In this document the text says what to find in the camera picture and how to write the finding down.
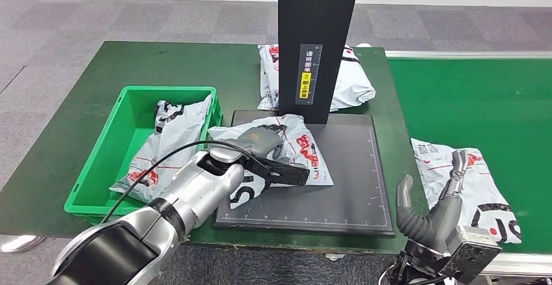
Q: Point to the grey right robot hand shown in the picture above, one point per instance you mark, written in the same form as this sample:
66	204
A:
435	227

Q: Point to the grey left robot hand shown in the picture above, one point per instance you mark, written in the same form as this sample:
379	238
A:
256	138

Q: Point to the white poly mailer parcel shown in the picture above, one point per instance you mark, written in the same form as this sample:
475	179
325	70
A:
302	162
172	132
483	188
353	84

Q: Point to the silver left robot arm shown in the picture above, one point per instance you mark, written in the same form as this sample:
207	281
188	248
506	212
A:
194	192

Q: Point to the black inbound scanner machine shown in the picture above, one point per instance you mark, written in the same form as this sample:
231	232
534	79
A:
353	179

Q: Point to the green conveyor belt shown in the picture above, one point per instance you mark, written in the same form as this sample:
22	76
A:
474	102

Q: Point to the small white table tab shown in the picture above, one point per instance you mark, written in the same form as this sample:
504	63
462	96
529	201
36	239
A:
335	257

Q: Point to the small white round object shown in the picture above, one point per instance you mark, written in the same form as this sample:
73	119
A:
364	45

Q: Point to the green plastic crate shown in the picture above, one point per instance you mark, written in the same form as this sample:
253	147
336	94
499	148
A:
86	188

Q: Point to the shiny metal floor base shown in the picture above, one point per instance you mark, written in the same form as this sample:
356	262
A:
19	244

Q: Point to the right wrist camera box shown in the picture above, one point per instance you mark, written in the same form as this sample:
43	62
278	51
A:
472	253

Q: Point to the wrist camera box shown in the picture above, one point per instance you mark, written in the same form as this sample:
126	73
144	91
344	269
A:
284	175
472	253

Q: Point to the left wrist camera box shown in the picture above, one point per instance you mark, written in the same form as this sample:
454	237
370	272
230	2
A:
284	175

